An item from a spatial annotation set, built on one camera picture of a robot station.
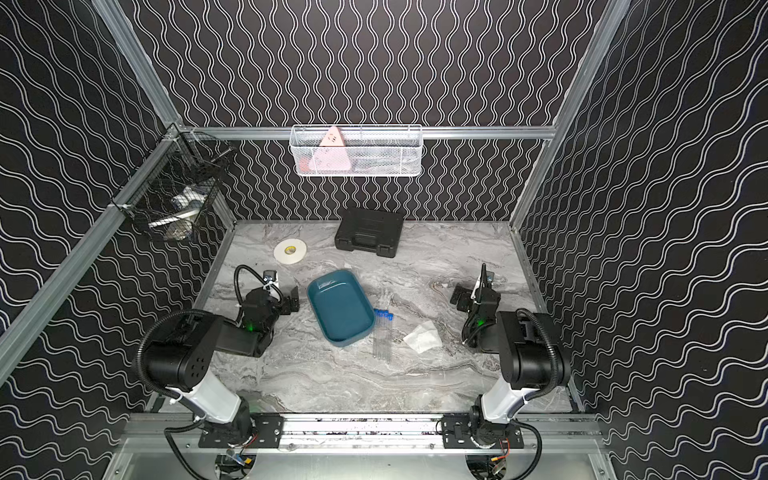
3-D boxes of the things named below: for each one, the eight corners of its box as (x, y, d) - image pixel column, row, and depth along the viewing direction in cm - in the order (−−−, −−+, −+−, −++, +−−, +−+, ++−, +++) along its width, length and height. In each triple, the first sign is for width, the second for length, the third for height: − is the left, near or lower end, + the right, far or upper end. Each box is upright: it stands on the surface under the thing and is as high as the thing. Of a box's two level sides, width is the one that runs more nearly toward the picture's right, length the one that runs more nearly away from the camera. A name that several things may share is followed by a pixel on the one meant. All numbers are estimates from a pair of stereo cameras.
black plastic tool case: (334, 249, 114) (332, 238, 110) (352, 210, 128) (350, 199, 123) (394, 259, 111) (394, 249, 106) (405, 218, 125) (405, 208, 120)
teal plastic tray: (334, 356, 89) (331, 349, 84) (307, 290, 103) (304, 280, 99) (381, 334, 93) (381, 325, 89) (349, 273, 108) (348, 263, 103)
